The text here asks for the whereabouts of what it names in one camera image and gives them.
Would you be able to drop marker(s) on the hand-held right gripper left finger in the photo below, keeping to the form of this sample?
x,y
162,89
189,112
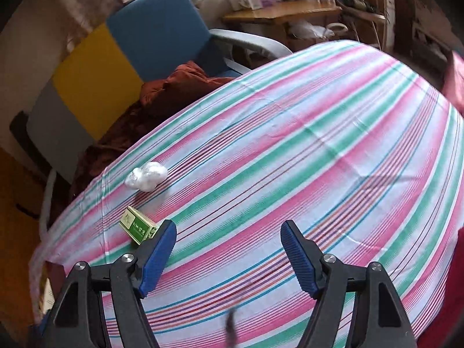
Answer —
x,y
156,257

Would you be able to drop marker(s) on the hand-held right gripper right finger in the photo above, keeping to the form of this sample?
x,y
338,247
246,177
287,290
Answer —
x,y
299,257

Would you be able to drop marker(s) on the small green box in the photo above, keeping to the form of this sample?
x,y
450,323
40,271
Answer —
x,y
137,224

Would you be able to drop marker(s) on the gold cardboard box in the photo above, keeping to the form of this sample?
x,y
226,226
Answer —
x,y
49,290

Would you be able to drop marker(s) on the small white plastic wad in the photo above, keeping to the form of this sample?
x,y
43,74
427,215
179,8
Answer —
x,y
147,177

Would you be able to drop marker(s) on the striped bed sheet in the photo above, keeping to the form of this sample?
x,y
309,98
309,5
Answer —
x,y
290,152

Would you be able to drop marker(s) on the bright red cloth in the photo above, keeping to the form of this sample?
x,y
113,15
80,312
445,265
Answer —
x,y
449,297

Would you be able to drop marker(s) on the dark red cloth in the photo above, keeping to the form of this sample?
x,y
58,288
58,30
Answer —
x,y
156,101

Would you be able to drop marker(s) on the grey yellow blue armchair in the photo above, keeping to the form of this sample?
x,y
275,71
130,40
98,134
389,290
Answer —
x,y
156,32

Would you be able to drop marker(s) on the clear plastic bag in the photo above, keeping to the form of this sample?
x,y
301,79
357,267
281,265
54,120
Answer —
x,y
308,31

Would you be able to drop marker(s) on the pink bed cover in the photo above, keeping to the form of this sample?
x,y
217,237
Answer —
x,y
456,79

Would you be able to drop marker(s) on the wooden side table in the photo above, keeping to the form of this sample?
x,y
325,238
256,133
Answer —
x,y
282,11

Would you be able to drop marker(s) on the wooden chair with clutter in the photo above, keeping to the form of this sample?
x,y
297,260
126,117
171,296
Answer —
x,y
366,11

